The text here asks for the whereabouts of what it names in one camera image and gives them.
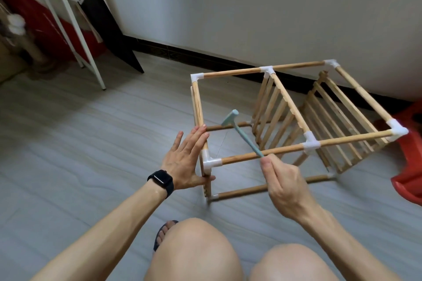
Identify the white metal frame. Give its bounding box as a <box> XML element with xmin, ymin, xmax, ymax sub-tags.
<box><xmin>22</xmin><ymin>0</ymin><xmax>107</xmax><ymax>90</ymax></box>

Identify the person's right leg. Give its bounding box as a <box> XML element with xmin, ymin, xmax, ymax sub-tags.
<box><xmin>249</xmin><ymin>243</ymin><xmax>341</xmax><ymax>281</ymax></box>

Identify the small teal hammer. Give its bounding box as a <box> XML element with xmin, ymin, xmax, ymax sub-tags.
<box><xmin>220</xmin><ymin>109</ymin><xmax>265</xmax><ymax>159</ymax></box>

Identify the dark blue sandal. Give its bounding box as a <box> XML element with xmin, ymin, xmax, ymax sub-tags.
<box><xmin>153</xmin><ymin>220</ymin><xmax>179</xmax><ymax>252</ymax></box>

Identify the red fabric cover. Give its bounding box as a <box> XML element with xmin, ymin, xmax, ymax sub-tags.
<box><xmin>0</xmin><ymin>0</ymin><xmax>107</xmax><ymax>61</ymax></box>

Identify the wooden rack with white connectors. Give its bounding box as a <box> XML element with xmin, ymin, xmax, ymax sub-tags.
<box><xmin>190</xmin><ymin>59</ymin><xmax>409</xmax><ymax>204</ymax></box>

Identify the person's left hand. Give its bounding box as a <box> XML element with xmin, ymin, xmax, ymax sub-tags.
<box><xmin>160</xmin><ymin>125</ymin><xmax>216</xmax><ymax>191</ymax></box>

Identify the person's right forearm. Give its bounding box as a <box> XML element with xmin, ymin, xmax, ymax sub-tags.
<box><xmin>298</xmin><ymin>204</ymin><xmax>402</xmax><ymax>281</ymax></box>

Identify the person's leg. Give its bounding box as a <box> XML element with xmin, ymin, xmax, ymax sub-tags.
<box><xmin>144</xmin><ymin>218</ymin><xmax>245</xmax><ymax>281</ymax></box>
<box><xmin>249</xmin><ymin>243</ymin><xmax>341</xmax><ymax>281</ymax></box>

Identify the black smartwatch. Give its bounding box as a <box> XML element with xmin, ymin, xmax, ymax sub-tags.
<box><xmin>147</xmin><ymin>169</ymin><xmax>175</xmax><ymax>199</ymax></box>

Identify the person's left forearm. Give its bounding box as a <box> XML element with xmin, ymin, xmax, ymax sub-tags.
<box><xmin>30</xmin><ymin>180</ymin><xmax>167</xmax><ymax>281</ymax></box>

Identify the red plastic stool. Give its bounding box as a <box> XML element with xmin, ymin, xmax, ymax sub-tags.
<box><xmin>373</xmin><ymin>100</ymin><xmax>422</xmax><ymax>206</ymax></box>

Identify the person's right hand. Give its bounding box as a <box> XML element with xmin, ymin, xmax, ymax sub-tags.
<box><xmin>260</xmin><ymin>154</ymin><xmax>318</xmax><ymax>225</ymax></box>

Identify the person's left leg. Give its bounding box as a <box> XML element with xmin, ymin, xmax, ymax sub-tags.
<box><xmin>144</xmin><ymin>218</ymin><xmax>245</xmax><ymax>281</ymax></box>

